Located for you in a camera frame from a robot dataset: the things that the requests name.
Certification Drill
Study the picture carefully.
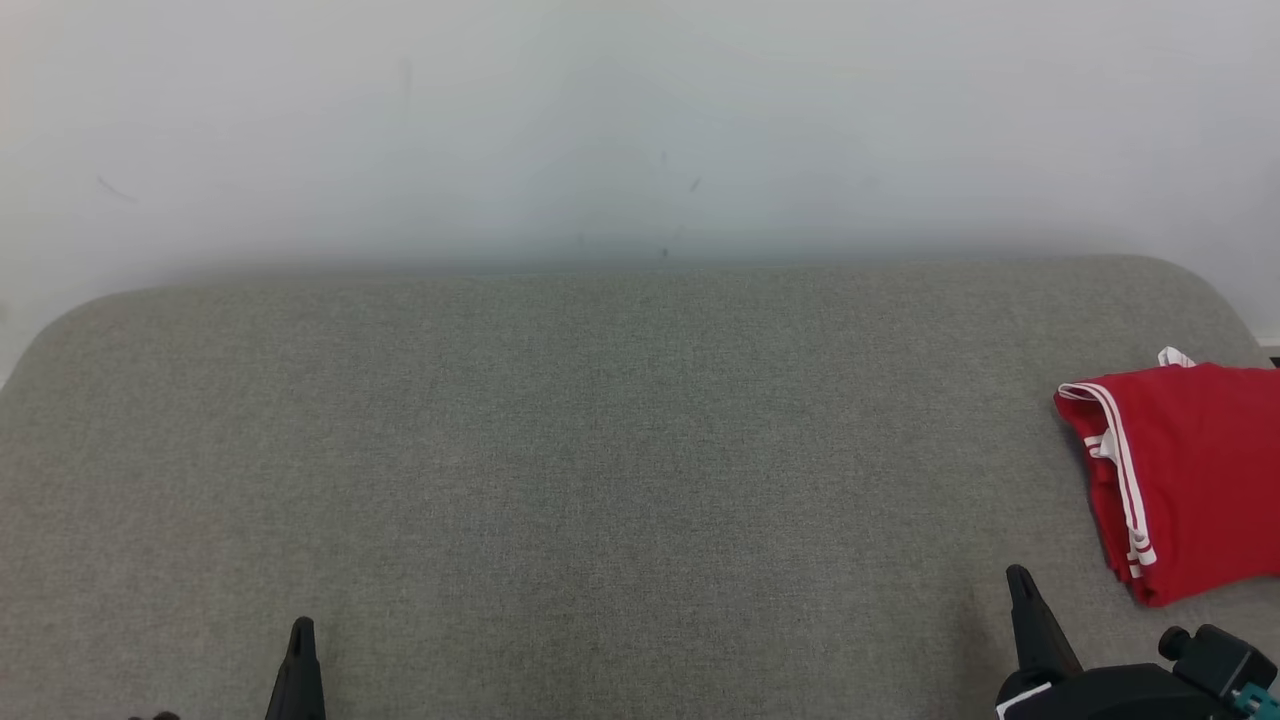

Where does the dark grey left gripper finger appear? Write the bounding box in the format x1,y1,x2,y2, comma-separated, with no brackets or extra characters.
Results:
300,617,327,720
265,617,303,720

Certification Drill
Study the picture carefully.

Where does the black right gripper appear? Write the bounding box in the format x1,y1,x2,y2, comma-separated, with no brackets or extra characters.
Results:
998,565,1241,720

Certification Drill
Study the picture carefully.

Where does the red white basketball jersey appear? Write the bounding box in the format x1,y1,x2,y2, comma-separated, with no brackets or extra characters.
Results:
1053,346,1280,609

